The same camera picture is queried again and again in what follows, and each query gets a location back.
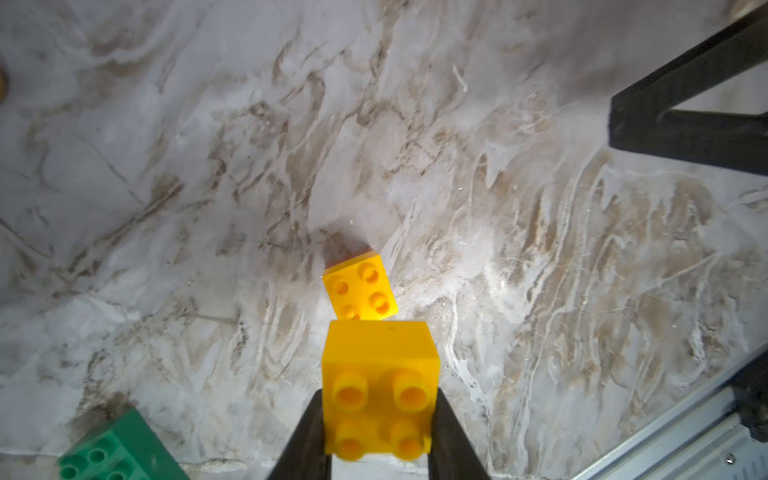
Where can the aluminium front rail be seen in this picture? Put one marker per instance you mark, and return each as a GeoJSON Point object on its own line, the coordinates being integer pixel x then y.
{"type": "Point", "coordinates": [718, 432]}

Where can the green lego brick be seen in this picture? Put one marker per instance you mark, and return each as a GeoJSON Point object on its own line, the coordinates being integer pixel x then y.
{"type": "Point", "coordinates": [125, 448]}

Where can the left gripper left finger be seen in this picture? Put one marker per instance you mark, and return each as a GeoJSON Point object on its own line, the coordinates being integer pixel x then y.
{"type": "Point", "coordinates": [304, 456]}

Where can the small tan round piece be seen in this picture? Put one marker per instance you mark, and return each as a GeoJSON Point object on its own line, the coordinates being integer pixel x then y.
{"type": "Point", "coordinates": [3, 86]}

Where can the yellow square lego brick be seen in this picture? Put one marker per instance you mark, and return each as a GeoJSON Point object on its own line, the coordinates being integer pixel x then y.
{"type": "Point", "coordinates": [359, 289]}

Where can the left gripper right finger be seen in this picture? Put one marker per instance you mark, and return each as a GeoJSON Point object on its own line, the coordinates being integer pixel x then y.
{"type": "Point", "coordinates": [452, 455]}

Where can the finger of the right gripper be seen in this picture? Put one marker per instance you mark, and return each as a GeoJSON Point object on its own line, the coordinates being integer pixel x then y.
{"type": "Point", "coordinates": [644, 119]}

